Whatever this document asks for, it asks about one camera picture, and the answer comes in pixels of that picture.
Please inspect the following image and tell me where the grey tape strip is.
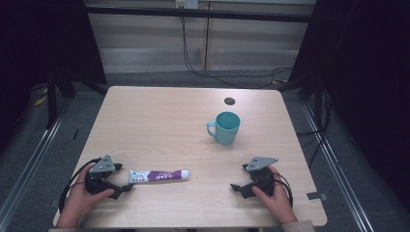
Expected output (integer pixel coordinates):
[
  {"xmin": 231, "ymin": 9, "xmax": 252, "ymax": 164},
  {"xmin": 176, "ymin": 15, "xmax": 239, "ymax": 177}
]
[{"xmin": 306, "ymin": 191, "xmax": 329, "ymax": 201}]

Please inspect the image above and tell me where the person's right hand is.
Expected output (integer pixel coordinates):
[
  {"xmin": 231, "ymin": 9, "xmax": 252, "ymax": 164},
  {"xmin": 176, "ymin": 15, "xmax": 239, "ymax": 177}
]
[{"xmin": 250, "ymin": 165, "xmax": 298, "ymax": 225}]

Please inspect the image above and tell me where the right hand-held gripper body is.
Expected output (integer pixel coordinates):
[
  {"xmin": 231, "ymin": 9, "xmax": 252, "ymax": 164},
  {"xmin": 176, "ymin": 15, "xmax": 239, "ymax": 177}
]
[{"xmin": 246, "ymin": 156, "xmax": 279, "ymax": 197}]

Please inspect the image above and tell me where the long black floor cable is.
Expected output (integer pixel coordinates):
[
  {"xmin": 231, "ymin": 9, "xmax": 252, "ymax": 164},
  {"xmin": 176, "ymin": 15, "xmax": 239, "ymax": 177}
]
[{"xmin": 179, "ymin": 14, "xmax": 294, "ymax": 90}]

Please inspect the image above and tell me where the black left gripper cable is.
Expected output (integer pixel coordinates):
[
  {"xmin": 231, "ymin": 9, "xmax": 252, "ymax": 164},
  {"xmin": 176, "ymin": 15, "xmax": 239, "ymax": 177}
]
[{"xmin": 58, "ymin": 157, "xmax": 102, "ymax": 215}]

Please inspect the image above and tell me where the black horizontal bar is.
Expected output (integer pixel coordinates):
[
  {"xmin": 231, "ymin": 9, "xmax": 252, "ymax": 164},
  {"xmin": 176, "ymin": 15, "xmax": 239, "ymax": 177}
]
[{"xmin": 84, "ymin": 5, "xmax": 315, "ymax": 24}]

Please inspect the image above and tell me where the white wall socket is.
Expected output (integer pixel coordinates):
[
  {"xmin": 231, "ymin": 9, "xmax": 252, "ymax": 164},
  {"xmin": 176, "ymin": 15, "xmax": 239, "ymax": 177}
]
[{"xmin": 174, "ymin": 0, "xmax": 199, "ymax": 11}]

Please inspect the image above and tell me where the white and purple toothpaste tube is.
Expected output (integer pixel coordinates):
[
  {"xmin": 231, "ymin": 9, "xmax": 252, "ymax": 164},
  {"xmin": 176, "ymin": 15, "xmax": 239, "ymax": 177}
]
[{"xmin": 128, "ymin": 168, "xmax": 190, "ymax": 185}]

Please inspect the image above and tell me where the teal cup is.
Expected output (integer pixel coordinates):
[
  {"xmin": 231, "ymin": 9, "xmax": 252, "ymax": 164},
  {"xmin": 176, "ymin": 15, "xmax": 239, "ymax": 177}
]
[{"xmin": 206, "ymin": 110, "xmax": 242, "ymax": 146}]

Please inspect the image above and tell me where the person's left hand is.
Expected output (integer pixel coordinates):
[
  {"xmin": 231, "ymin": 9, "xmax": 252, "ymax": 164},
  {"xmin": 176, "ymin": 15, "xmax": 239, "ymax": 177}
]
[{"xmin": 57, "ymin": 163, "xmax": 116, "ymax": 228}]

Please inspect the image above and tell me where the dark curtain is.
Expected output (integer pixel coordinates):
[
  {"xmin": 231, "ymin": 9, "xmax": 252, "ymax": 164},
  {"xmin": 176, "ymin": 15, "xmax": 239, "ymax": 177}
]
[
  {"xmin": 287, "ymin": 0, "xmax": 410, "ymax": 204},
  {"xmin": 0, "ymin": 0, "xmax": 108, "ymax": 153}
]

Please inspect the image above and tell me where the yellow scrap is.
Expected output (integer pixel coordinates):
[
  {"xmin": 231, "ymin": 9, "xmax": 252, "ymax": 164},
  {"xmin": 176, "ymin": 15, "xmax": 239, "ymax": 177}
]
[{"xmin": 33, "ymin": 94, "xmax": 48, "ymax": 107}]

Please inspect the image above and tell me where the metal floor rail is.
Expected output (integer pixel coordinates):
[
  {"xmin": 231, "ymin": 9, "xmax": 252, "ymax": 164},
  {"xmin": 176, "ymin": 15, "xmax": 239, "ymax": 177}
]
[
  {"xmin": 301, "ymin": 101, "xmax": 376, "ymax": 232},
  {"xmin": 0, "ymin": 96, "xmax": 73, "ymax": 223}
]

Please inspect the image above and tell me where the black metal stand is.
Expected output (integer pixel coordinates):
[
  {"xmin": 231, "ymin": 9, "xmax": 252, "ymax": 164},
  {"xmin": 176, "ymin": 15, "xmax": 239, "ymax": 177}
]
[
  {"xmin": 296, "ymin": 75, "xmax": 334, "ymax": 168},
  {"xmin": 44, "ymin": 69, "xmax": 78, "ymax": 131}
]

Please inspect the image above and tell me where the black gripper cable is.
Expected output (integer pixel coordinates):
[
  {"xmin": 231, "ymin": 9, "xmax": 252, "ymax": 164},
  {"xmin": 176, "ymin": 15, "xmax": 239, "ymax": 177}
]
[
  {"xmin": 273, "ymin": 172, "xmax": 295, "ymax": 208},
  {"xmin": 58, "ymin": 157, "xmax": 102, "ymax": 215}
]

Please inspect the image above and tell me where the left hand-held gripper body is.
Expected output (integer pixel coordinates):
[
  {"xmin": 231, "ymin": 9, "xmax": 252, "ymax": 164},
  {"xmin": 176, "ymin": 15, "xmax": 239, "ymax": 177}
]
[{"xmin": 84, "ymin": 154, "xmax": 117, "ymax": 196}]

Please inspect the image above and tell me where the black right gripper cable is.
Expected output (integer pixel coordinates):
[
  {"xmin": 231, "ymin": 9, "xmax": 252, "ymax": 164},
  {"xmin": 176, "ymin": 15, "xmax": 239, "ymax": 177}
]
[{"xmin": 273, "ymin": 172, "xmax": 295, "ymax": 208}]

